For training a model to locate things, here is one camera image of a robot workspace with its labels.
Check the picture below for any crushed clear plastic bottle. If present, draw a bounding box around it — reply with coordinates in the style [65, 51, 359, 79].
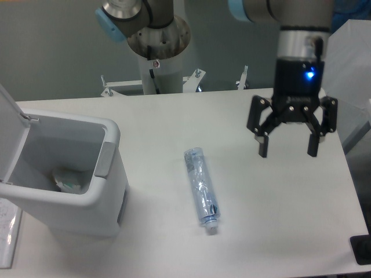
[184, 147, 220, 235]

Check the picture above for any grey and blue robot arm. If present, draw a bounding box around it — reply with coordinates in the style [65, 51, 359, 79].
[95, 1, 338, 157]

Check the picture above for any white plastic wrapper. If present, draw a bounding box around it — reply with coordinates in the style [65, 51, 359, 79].
[52, 168, 93, 195]

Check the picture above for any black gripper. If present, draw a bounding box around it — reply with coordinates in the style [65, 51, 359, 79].
[246, 58, 338, 158]

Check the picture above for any black clamp at table edge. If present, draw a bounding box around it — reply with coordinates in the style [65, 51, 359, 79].
[350, 235, 370, 265]

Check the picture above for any white trash can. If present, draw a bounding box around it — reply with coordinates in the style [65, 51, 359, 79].
[1, 109, 128, 237]

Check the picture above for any paper sheet in plastic sleeve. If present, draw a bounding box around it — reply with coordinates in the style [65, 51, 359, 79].
[1, 198, 23, 269]

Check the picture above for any blue bag in background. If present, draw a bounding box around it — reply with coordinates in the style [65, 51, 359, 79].
[331, 0, 370, 33]

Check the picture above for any black pedestal cable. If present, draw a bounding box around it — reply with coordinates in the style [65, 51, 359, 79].
[146, 45, 161, 94]

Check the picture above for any white trash can lid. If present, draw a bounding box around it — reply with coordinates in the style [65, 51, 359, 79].
[1, 85, 39, 182]

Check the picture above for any white metal base frame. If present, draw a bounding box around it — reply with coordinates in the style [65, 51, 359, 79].
[100, 65, 249, 98]

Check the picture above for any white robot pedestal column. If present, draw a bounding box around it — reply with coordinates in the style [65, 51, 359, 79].
[126, 14, 192, 95]

